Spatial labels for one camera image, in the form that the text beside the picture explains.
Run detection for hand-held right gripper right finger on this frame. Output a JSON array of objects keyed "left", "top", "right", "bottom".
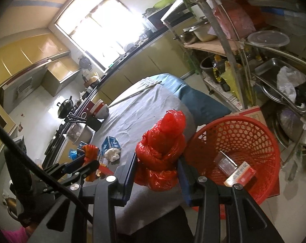
[{"left": 177, "top": 156, "right": 285, "bottom": 243}]

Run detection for large steel pot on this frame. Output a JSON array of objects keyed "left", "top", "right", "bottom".
[{"left": 275, "top": 106, "right": 306, "bottom": 157}]

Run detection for long blue toothpaste box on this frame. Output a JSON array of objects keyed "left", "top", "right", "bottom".
[{"left": 77, "top": 142, "right": 89, "bottom": 155}]

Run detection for blue cloth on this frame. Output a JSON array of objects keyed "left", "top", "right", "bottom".
[{"left": 148, "top": 73, "right": 232, "bottom": 127}]

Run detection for black chopsticks bundle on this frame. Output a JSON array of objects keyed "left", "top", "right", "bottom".
[{"left": 64, "top": 113, "right": 88, "bottom": 125}]

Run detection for black kitchen countertop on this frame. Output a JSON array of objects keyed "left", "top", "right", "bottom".
[{"left": 41, "top": 25, "right": 194, "bottom": 169}]

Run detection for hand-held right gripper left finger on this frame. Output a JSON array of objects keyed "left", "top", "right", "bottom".
[{"left": 29, "top": 153, "right": 139, "bottom": 243}]

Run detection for steel tray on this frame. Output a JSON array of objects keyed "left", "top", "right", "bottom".
[{"left": 254, "top": 58, "right": 306, "bottom": 86}]

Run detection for red mesh plastic basket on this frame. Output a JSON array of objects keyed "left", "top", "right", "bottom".
[{"left": 185, "top": 118, "right": 281, "bottom": 219}]

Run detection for dark bucket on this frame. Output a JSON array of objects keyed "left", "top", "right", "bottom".
[{"left": 200, "top": 56, "right": 215, "bottom": 76}]

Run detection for cardboard box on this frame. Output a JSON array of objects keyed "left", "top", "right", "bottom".
[{"left": 224, "top": 105, "right": 266, "bottom": 132}]

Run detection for long thin stick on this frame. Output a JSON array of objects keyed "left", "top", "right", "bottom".
[{"left": 109, "top": 81, "right": 162, "bottom": 107}]

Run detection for orange medicine box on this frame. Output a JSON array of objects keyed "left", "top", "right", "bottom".
[{"left": 223, "top": 161, "right": 257, "bottom": 186}]

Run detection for black cable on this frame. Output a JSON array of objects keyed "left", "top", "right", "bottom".
[{"left": 0, "top": 115, "right": 94, "bottom": 224}]

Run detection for small lidded pan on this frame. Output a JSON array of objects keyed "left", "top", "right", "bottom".
[{"left": 173, "top": 29, "right": 196, "bottom": 43}]

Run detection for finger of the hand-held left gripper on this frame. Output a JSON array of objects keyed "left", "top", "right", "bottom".
[
  {"left": 45, "top": 159, "right": 101, "bottom": 196},
  {"left": 41, "top": 155, "right": 87, "bottom": 181}
]

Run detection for black counter appliance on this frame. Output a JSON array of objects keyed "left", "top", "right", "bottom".
[{"left": 146, "top": 5, "right": 179, "bottom": 31}]

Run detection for cooking oil bottle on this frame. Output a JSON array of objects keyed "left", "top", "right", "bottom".
[{"left": 211, "top": 56, "right": 227, "bottom": 84}]

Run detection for metal storage rack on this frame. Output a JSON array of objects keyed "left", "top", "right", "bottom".
[{"left": 163, "top": 0, "right": 306, "bottom": 183}]

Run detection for white tissue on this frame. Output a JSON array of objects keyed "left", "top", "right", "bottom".
[{"left": 104, "top": 147, "right": 121, "bottom": 162}]

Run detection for window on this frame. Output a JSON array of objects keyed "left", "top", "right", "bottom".
[{"left": 54, "top": 0, "right": 143, "bottom": 71}]

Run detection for green plastic bottle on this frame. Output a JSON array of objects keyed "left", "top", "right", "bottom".
[{"left": 187, "top": 53, "right": 201, "bottom": 75}]

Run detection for green plastic basin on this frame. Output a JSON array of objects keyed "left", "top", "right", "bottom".
[{"left": 153, "top": 0, "right": 175, "bottom": 9}]

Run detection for black wok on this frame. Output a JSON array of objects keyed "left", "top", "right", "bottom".
[{"left": 57, "top": 96, "right": 74, "bottom": 119}]

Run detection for white plastic bag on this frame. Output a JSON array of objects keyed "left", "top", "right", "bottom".
[{"left": 277, "top": 66, "right": 306, "bottom": 103}]

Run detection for yellow upper cabinets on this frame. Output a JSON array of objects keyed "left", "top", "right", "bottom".
[{"left": 0, "top": 34, "right": 80, "bottom": 102}]

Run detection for yellow lower cabinets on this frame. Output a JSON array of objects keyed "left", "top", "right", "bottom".
[{"left": 100, "top": 33, "right": 191, "bottom": 104}]

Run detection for steel bowl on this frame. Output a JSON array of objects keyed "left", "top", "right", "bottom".
[{"left": 67, "top": 125, "right": 95, "bottom": 145}]

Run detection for white ceramic bowl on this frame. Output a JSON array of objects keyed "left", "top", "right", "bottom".
[{"left": 93, "top": 100, "right": 110, "bottom": 120}]

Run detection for yellow cabinets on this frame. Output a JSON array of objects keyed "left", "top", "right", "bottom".
[
  {"left": 100, "top": 33, "right": 191, "bottom": 104},
  {"left": 0, "top": 34, "right": 80, "bottom": 102}
]

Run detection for red bag on rack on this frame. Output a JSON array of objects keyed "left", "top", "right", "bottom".
[{"left": 212, "top": 0, "right": 256, "bottom": 39}]

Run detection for grey tablecloth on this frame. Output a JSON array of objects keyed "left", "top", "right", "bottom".
[{"left": 83, "top": 77, "right": 201, "bottom": 236}]

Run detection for short blue torn box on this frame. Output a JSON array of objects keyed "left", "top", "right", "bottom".
[{"left": 101, "top": 136, "right": 121, "bottom": 156}]

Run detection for brown shelf board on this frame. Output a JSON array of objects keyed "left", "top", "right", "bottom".
[{"left": 183, "top": 39, "right": 241, "bottom": 56}]

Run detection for clear plastic storage box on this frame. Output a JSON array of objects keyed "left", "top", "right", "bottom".
[{"left": 257, "top": 5, "right": 306, "bottom": 36}]

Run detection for steel pot with lid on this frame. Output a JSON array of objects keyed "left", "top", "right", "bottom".
[{"left": 188, "top": 21, "right": 218, "bottom": 42}]

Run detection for yellow plastic bag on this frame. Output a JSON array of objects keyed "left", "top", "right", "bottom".
[{"left": 220, "top": 63, "right": 242, "bottom": 102}]

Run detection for orange red plastic bag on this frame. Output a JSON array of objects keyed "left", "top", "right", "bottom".
[{"left": 82, "top": 144, "right": 101, "bottom": 181}]

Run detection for black square holder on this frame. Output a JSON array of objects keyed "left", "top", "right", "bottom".
[{"left": 87, "top": 116, "right": 103, "bottom": 130}]

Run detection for white board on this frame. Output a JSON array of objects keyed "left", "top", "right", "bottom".
[{"left": 160, "top": 0, "right": 194, "bottom": 23}]

